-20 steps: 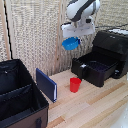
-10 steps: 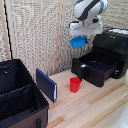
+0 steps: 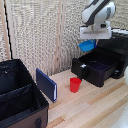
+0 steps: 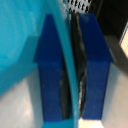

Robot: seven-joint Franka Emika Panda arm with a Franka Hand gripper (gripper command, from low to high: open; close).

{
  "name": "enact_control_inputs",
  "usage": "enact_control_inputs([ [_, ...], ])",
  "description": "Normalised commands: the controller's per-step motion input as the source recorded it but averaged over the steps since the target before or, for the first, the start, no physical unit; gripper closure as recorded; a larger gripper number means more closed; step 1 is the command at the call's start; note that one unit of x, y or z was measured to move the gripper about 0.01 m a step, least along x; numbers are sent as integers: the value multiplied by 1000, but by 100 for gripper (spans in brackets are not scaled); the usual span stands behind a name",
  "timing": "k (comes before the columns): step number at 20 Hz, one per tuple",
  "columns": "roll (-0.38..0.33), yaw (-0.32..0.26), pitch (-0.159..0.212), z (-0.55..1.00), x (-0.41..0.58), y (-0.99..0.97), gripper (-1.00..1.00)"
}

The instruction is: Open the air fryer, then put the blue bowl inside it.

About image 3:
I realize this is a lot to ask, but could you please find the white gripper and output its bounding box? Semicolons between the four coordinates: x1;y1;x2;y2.
79;24;113;41

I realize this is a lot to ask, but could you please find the blue plastic bowl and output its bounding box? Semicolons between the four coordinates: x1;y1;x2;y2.
78;39;97;53

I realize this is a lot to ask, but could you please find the black air fryer drawer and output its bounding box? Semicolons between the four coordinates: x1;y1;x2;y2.
70;49;120;88

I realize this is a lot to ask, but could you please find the beige woven folding screen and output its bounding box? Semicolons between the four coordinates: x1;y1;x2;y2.
0;0;128;82

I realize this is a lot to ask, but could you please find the red plastic cup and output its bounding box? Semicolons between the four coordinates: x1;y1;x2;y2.
69;77;82;94

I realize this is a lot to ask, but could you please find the dark blue book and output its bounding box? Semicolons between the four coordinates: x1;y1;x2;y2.
35;67;58;103

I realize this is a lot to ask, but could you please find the black fabric storage box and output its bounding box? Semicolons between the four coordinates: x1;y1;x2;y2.
0;58;50;128

